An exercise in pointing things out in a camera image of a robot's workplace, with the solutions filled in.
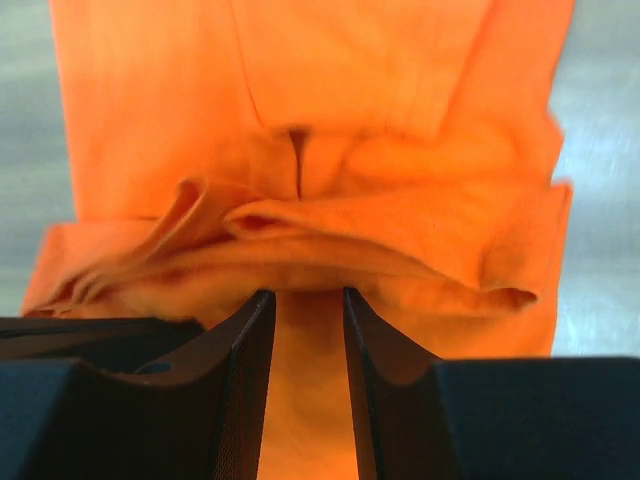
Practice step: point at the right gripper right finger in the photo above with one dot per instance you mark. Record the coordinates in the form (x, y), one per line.
(399, 426)

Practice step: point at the orange t shirt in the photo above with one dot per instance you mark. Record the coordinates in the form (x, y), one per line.
(402, 148)

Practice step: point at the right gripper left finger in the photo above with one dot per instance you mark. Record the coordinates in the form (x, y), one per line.
(196, 413)

